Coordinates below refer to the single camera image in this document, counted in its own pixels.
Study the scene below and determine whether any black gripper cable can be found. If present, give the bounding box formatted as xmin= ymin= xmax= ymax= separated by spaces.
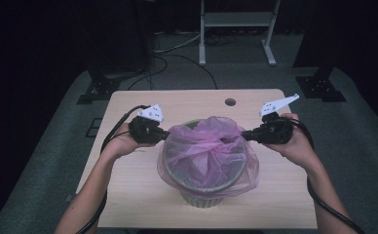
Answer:
xmin=274 ymin=116 xmax=367 ymax=234
xmin=75 ymin=104 xmax=152 ymax=234

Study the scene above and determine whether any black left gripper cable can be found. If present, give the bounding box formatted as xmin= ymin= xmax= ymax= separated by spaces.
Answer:
xmin=75 ymin=104 xmax=152 ymax=234

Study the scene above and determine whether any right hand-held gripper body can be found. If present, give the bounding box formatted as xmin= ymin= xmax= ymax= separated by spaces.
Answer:
xmin=250 ymin=93 xmax=301 ymax=146

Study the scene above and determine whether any black floor cable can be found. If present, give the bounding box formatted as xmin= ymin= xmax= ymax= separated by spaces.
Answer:
xmin=127 ymin=53 xmax=219 ymax=92

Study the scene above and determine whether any person's left hand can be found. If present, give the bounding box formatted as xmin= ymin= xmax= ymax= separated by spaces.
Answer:
xmin=103 ymin=122 xmax=156 ymax=161

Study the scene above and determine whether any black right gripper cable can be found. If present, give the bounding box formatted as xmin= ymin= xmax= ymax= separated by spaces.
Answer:
xmin=274 ymin=116 xmax=367 ymax=234

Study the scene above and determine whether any white metal stand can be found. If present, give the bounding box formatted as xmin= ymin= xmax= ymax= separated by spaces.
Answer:
xmin=198 ymin=0 xmax=282 ymax=67

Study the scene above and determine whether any pink plastic bag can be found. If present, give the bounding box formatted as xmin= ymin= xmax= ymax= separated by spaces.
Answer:
xmin=156 ymin=115 xmax=261 ymax=200

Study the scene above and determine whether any black stand base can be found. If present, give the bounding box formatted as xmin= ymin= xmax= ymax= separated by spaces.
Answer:
xmin=76 ymin=69 xmax=122 ymax=106
xmin=295 ymin=65 xmax=348 ymax=103

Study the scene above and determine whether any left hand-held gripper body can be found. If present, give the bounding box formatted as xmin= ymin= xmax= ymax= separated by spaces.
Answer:
xmin=128 ymin=103 xmax=166 ymax=145

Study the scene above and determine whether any dark floor outlet box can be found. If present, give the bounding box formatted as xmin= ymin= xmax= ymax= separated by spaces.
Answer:
xmin=85 ymin=117 xmax=104 ymax=138

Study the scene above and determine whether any grey floor cable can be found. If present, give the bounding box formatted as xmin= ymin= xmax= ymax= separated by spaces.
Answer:
xmin=153 ymin=31 xmax=202 ymax=55

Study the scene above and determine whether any green plastic bin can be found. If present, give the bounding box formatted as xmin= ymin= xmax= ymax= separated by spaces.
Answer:
xmin=162 ymin=119 xmax=248 ymax=210

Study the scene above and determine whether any person's right hand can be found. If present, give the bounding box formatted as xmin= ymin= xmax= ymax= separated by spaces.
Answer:
xmin=263 ymin=112 xmax=321 ymax=173

